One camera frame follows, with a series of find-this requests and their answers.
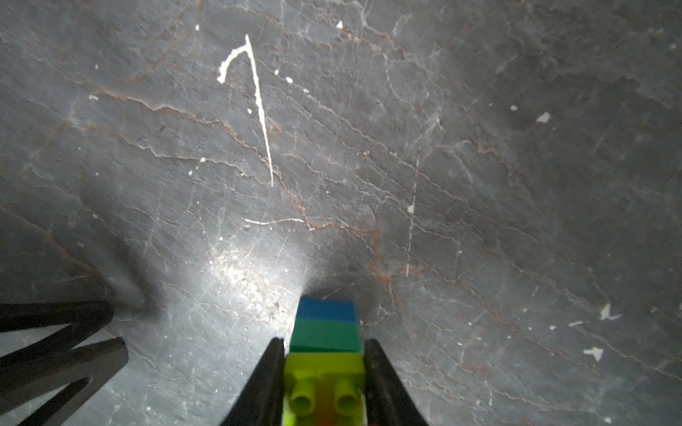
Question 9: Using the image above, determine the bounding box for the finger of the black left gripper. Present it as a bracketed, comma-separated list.
[1, 301, 115, 367]
[1, 337, 129, 425]

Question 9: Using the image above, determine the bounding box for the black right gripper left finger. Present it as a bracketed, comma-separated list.
[220, 337, 285, 426]

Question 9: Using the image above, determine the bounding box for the lime green lego plate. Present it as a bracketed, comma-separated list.
[282, 353, 367, 425]

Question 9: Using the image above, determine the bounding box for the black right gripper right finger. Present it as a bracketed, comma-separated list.
[363, 339, 428, 426]

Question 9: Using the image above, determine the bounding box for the green lego brick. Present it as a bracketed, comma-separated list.
[289, 319, 362, 353]

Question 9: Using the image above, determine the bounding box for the blue lego brick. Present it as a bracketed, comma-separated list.
[296, 297, 358, 323]

